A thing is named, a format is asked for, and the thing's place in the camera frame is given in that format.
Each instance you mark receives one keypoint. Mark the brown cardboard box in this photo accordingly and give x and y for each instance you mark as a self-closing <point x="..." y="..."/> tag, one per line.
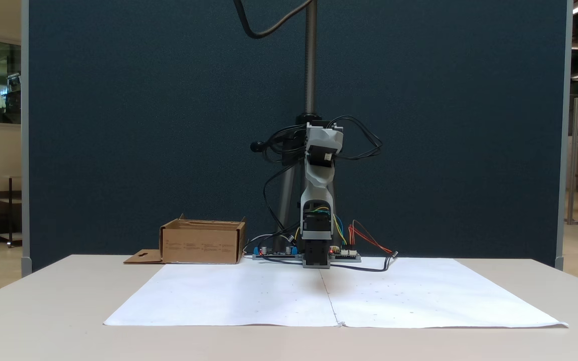
<point x="198" y="245"/>

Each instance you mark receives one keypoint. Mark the dark blue partition panel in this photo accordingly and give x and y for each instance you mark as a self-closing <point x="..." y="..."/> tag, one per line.
<point x="118" y="125"/>

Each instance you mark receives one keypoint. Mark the framed wall window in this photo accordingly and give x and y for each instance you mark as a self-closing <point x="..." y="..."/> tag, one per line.
<point x="5" y="80"/>

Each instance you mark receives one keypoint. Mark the blue power circuit board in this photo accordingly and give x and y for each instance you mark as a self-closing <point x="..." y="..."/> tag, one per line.
<point x="269" y="253"/>

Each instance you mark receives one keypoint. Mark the black camera tripod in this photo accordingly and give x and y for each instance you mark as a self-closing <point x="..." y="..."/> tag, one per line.
<point x="310" y="60"/>

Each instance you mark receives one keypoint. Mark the white paper sheet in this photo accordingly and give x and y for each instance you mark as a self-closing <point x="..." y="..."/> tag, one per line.
<point x="203" y="296"/>
<point x="429" y="296"/>

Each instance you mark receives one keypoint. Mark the motor controller circuit board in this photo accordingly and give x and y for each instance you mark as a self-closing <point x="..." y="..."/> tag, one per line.
<point x="345" y="255"/>

